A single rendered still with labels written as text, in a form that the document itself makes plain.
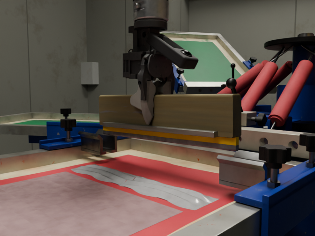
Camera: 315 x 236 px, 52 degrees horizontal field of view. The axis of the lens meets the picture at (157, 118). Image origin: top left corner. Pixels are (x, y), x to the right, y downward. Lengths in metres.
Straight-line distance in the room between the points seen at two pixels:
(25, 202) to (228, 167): 0.34
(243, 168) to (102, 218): 0.24
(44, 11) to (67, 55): 0.62
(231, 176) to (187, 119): 0.14
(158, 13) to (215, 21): 3.72
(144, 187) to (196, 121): 0.16
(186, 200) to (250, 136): 0.32
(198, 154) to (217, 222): 0.43
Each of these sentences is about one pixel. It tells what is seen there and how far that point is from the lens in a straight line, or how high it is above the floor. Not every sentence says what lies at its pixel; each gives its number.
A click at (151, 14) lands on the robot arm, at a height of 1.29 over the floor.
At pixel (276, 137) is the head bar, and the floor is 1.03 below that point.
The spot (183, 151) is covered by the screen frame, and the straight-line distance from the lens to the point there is 0.85.
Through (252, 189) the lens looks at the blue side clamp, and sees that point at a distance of 0.49.
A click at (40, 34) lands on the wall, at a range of 4.22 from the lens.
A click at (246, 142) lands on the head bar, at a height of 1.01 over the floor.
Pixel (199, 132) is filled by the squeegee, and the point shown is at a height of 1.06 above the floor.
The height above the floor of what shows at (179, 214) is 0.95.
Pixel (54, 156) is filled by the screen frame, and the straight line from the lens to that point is 0.85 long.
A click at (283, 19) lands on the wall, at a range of 4.18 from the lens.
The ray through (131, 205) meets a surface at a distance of 0.54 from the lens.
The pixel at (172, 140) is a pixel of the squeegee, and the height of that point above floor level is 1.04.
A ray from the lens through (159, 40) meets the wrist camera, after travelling 0.67.
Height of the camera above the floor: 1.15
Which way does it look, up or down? 6 degrees down
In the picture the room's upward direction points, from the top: straight up
